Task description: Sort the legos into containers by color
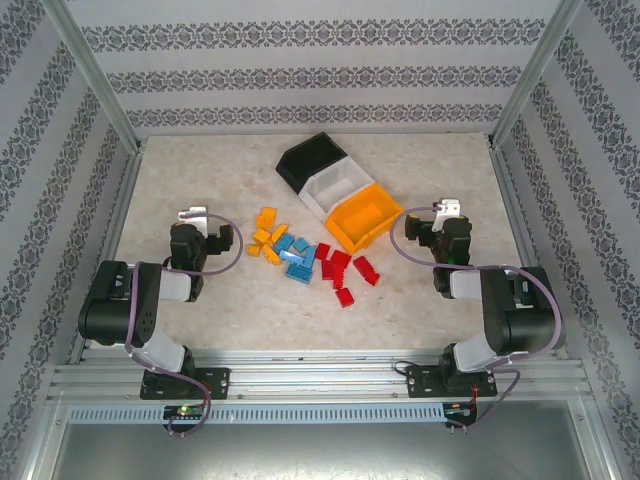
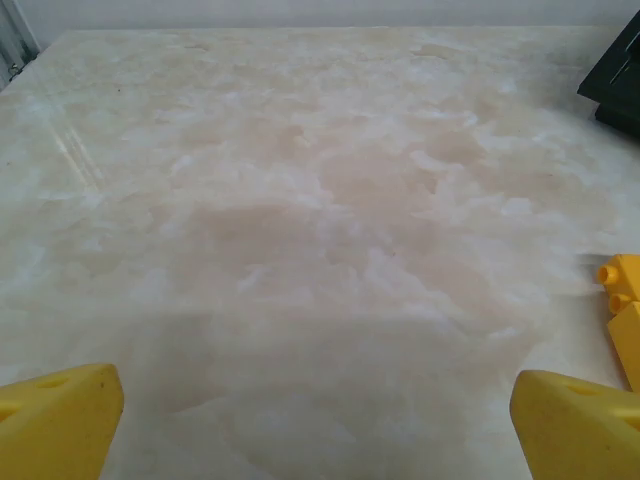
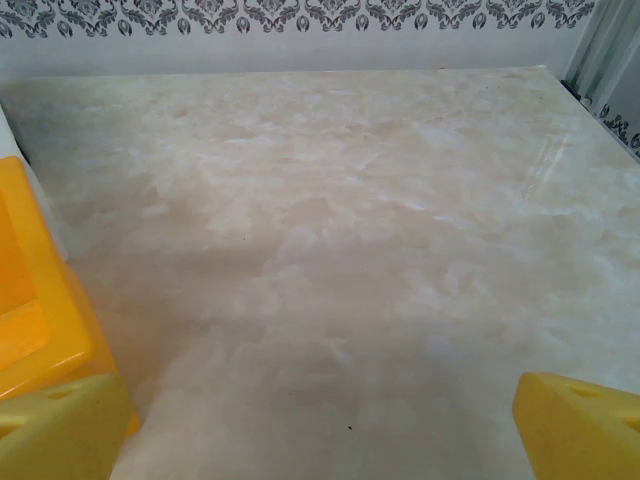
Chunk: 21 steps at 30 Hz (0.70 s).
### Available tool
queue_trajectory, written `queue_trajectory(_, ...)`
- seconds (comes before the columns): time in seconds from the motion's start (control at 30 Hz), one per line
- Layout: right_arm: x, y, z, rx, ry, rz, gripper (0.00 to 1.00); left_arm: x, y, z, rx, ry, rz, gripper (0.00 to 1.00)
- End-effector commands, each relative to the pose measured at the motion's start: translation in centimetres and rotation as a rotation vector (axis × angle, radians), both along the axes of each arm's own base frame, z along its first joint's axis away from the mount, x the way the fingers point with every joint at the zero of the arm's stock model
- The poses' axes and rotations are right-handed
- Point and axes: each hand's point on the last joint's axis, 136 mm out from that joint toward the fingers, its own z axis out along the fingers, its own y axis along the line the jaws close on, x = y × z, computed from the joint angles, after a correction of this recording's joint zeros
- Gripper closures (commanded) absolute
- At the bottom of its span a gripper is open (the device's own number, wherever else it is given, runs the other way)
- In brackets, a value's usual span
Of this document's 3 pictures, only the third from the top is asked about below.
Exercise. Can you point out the aluminium frame post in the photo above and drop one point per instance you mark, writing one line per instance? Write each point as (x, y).
(600, 50)

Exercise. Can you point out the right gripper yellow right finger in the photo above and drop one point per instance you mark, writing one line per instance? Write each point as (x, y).
(580, 435)

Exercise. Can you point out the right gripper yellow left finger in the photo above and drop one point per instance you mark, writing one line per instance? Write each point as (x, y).
(60, 430)

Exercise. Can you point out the yellow plastic bin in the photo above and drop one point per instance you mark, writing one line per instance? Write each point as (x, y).
(50, 280)

